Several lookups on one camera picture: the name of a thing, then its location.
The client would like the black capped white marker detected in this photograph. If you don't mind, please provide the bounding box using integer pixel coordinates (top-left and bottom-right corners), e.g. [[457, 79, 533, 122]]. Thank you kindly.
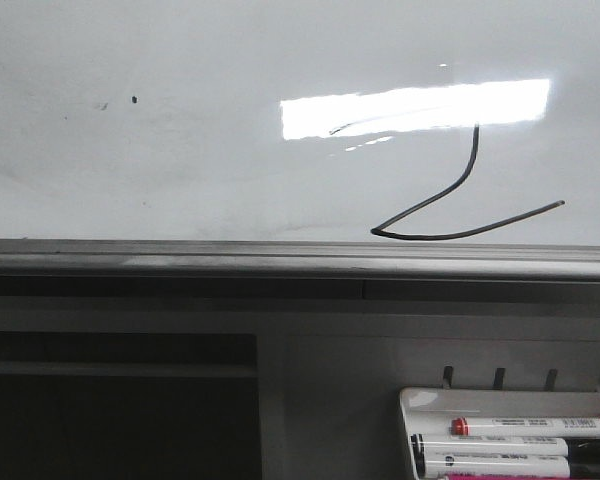
[[410, 434, 600, 459]]

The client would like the grey cabinet with shelves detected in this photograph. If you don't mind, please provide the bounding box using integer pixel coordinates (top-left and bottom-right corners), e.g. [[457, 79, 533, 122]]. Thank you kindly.
[[0, 277, 600, 479]]

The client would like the red capped white marker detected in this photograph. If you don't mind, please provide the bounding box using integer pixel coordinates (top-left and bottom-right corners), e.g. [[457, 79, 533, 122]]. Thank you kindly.
[[451, 417, 600, 439]]

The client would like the white marker tray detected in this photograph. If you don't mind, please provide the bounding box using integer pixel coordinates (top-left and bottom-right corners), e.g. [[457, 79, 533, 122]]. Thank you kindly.
[[399, 388, 600, 479]]

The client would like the pink marker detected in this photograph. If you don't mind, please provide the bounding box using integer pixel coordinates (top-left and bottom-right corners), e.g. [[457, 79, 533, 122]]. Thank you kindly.
[[437, 474, 571, 480]]

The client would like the white whiteboard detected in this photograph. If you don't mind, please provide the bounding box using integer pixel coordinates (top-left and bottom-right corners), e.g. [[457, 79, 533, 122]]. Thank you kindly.
[[0, 1, 600, 279]]

